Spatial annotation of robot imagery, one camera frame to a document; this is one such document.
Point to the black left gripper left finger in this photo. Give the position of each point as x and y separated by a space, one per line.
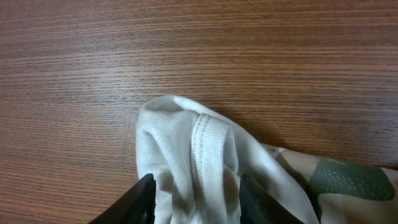
136 206

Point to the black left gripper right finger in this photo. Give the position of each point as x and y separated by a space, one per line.
259 207

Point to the white camouflage baby garment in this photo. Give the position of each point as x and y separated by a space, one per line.
198 157

